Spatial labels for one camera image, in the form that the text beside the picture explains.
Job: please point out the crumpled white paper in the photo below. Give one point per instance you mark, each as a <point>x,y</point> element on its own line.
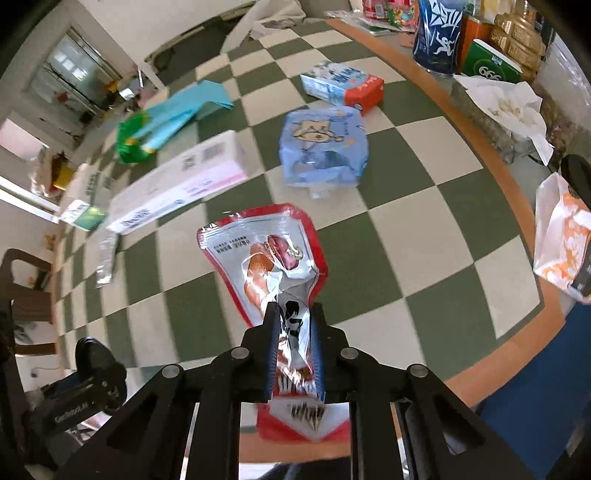
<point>508,104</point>

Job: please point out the green snack bag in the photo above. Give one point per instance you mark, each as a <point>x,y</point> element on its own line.
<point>129,143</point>

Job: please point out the orange box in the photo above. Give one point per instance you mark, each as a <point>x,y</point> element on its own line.
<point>470,37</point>

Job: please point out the white and pink long carton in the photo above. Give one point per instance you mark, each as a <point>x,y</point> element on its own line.
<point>175,184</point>

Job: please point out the silver foil wrapper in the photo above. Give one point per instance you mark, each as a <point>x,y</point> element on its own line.
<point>106,261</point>

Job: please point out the clear plastic bag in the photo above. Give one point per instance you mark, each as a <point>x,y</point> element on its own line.
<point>498,138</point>

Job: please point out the small black device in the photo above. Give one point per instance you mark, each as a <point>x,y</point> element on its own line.
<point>583,277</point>

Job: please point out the red snack pouch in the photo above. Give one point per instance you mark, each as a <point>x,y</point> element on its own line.
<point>263,249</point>

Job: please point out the dark blue printed bag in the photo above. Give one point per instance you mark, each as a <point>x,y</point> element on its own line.
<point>436,41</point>

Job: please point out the gold box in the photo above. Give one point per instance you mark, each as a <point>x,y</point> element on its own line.
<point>62,177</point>

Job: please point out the glass door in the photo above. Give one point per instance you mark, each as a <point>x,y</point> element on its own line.
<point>74,69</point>

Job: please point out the white cloth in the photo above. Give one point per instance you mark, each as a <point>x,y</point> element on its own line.
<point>272,18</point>

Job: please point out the orange and white paper bag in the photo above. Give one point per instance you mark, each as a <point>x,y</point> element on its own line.
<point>558,240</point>

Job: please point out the dark wooden chair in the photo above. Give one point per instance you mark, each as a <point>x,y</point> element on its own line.
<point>27,300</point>

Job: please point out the light blue paper envelope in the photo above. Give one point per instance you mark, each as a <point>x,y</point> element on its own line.
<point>184,104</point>

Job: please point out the blue flat pad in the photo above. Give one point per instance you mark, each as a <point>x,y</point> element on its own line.
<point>531,415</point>

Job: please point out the person in dark fleece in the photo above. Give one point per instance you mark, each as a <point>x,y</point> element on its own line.
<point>295,470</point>

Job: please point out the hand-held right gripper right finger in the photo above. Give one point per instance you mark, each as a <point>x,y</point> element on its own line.
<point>317,364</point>

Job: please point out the light blue bear print pack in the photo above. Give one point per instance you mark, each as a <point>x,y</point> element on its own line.
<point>323,138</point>

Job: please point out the small green white box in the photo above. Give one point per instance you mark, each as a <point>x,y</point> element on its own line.
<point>85,216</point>

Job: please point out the white table with checkered top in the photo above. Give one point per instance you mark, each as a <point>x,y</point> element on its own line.
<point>415,230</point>

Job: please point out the colourful candy pack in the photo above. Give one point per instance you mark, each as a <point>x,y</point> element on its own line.
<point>399,11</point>

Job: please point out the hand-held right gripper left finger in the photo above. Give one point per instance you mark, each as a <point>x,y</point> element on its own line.
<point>269,369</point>

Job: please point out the blue white red carton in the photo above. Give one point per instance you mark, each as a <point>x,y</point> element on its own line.
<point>341,83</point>

